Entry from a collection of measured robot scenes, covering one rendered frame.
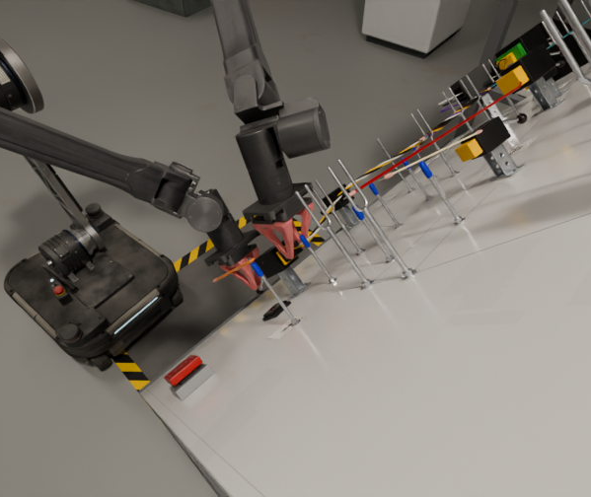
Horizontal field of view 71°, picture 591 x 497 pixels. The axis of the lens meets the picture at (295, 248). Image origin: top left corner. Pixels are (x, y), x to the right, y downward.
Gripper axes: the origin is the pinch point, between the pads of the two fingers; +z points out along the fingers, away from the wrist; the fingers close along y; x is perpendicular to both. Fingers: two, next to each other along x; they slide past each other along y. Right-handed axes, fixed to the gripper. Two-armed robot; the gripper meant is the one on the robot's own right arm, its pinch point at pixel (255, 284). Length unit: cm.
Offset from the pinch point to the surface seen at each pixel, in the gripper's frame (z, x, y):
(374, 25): -62, 125, 329
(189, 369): -0.9, -10.8, -23.5
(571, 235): -7, -56, -12
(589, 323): -8, -59, -23
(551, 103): -4, -45, 47
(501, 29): -18, -29, 91
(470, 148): -9.9, -43.0, 10.1
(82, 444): 43, 114, -29
